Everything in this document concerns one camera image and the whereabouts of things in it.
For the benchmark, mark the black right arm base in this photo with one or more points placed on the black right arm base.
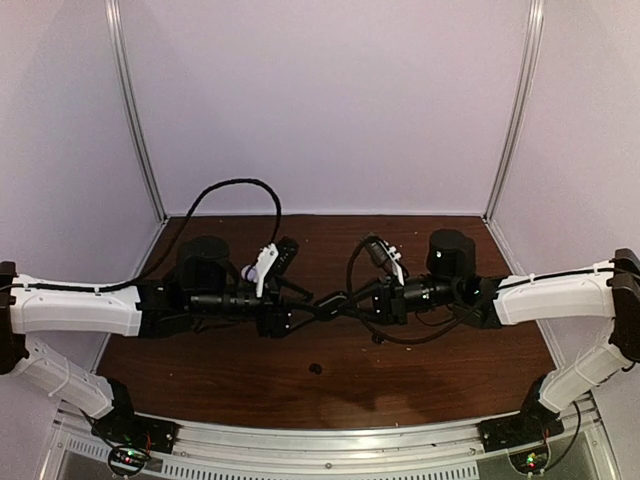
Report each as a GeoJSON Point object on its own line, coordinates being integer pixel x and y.
{"type": "Point", "coordinates": [531, 424]}

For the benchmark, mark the aluminium frame post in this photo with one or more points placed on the aluminium frame post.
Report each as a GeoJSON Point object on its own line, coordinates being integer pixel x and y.
{"type": "Point", "coordinates": [528, 66]}
{"type": "Point", "coordinates": [132, 116]}

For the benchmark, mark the right circuit board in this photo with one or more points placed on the right circuit board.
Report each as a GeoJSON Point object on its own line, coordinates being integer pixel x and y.
{"type": "Point", "coordinates": [530, 461]}

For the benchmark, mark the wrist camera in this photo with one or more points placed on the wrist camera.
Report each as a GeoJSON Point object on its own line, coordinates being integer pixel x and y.
{"type": "Point", "coordinates": [386, 257]}
{"type": "Point", "coordinates": [273, 259]}

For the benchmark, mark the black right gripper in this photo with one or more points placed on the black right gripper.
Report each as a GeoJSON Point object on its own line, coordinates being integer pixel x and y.
{"type": "Point", "coordinates": [389, 303]}

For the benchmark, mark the left circuit board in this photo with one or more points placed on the left circuit board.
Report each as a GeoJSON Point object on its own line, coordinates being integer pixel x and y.
{"type": "Point", "coordinates": [125, 460]}

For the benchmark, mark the black earbud small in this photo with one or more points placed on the black earbud small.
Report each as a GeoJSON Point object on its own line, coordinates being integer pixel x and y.
{"type": "Point", "coordinates": [315, 369]}

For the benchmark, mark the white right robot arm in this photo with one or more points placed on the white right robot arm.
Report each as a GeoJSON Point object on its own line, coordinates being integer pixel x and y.
{"type": "Point", "coordinates": [608, 289]}

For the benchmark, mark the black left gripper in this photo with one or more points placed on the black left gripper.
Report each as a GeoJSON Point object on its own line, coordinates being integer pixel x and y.
{"type": "Point", "coordinates": [277, 322]}

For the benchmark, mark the right aluminium frame post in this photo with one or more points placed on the right aluminium frame post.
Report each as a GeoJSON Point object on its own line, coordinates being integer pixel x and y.
{"type": "Point", "coordinates": [528, 66]}

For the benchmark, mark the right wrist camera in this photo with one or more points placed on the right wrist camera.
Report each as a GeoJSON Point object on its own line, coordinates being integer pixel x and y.
{"type": "Point", "coordinates": [386, 257]}

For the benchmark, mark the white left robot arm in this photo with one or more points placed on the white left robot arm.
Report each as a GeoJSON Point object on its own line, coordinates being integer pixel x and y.
{"type": "Point", "coordinates": [202, 286]}

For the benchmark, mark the lilac earbud charging case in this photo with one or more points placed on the lilac earbud charging case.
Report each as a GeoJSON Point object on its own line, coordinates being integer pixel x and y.
{"type": "Point", "coordinates": [248, 273]}

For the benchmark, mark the left aluminium frame post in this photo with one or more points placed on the left aluminium frame post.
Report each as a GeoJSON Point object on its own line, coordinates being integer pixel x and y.
{"type": "Point", "coordinates": [132, 116]}

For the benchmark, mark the circuit board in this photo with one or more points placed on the circuit board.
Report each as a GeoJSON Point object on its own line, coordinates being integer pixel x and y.
{"type": "Point", "coordinates": [530, 461]}
{"type": "Point", "coordinates": [125, 460]}

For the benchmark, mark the black oval charging case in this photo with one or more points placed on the black oval charging case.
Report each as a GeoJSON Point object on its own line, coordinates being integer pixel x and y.
{"type": "Point", "coordinates": [330, 306]}

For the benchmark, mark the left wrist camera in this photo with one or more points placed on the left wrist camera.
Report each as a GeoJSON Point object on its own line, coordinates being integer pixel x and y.
{"type": "Point", "coordinates": [273, 259]}

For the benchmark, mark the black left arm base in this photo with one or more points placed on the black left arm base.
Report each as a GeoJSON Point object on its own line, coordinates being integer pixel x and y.
{"type": "Point", "coordinates": [123, 425]}

